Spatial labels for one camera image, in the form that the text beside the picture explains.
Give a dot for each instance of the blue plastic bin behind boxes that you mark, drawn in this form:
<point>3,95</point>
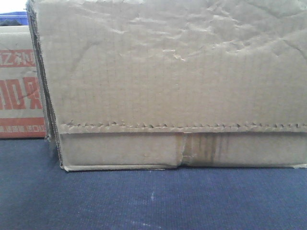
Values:
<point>14,18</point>

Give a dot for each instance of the large plain cardboard box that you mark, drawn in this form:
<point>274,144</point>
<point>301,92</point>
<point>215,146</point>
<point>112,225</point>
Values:
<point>155,84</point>

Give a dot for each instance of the cardboard box with red print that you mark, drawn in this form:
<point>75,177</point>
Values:
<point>21,111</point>

